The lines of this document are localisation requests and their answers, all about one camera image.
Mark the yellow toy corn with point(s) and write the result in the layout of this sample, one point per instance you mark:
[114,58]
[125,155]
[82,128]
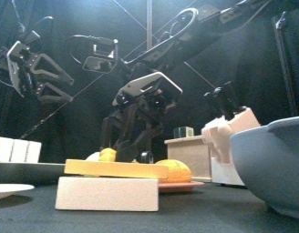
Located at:
[178,171]

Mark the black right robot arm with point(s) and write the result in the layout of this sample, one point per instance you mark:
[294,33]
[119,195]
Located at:
[189,39]

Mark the orange toy bell pepper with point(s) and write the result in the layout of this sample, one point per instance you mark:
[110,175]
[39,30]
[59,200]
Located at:
[108,154]

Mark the yellow wooden board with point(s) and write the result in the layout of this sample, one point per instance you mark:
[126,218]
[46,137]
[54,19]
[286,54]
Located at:
[115,169]

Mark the green cube with white stripe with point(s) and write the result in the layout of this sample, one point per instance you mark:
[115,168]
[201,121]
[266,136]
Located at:
[183,132]

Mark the light wooden box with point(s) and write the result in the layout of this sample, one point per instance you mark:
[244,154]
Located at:
[189,157]

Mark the pink plastic tray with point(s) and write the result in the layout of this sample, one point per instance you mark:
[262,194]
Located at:
[181,186]

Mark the white rectangular block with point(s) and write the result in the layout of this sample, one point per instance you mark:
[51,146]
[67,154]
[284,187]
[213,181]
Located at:
[107,194]

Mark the white upright block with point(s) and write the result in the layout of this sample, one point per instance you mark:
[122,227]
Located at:
[19,150]
[34,151]
[3,149]

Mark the grey flat tray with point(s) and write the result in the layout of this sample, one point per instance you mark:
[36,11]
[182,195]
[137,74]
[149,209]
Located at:
[26,173]

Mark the white plate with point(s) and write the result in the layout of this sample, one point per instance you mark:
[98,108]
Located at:
[8,189]

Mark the light blue bowl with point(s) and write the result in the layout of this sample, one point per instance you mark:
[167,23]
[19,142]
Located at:
[274,164]

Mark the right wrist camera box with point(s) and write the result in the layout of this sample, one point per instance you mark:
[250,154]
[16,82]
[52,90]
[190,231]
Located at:
[100,57]

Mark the vertical metal frame pole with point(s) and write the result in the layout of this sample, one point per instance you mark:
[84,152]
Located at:
[150,24]

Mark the black frame post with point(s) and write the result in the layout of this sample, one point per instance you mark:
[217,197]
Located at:
[284,60]

